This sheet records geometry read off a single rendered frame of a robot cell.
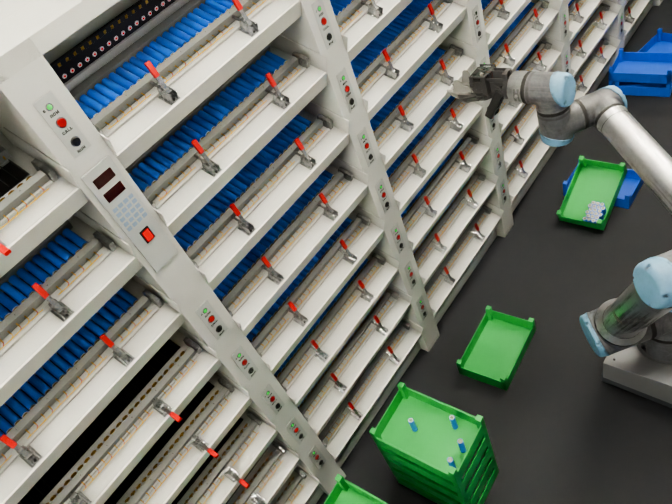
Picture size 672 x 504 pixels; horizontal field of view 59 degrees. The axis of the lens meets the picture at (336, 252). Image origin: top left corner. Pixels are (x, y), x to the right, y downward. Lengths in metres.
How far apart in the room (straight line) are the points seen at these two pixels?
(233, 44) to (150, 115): 0.27
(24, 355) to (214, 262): 0.48
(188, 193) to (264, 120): 0.28
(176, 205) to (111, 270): 0.20
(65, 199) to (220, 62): 0.46
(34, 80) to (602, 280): 2.21
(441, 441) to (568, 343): 0.77
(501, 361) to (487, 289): 0.38
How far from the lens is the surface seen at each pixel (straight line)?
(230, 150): 1.46
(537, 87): 1.76
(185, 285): 1.44
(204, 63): 1.41
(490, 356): 2.48
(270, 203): 1.58
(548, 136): 1.83
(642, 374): 2.25
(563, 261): 2.76
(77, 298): 1.33
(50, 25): 1.19
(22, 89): 1.17
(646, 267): 1.51
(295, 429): 1.97
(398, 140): 1.98
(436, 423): 2.00
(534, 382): 2.41
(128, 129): 1.30
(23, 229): 1.22
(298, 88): 1.59
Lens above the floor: 2.08
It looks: 43 degrees down
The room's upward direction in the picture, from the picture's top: 25 degrees counter-clockwise
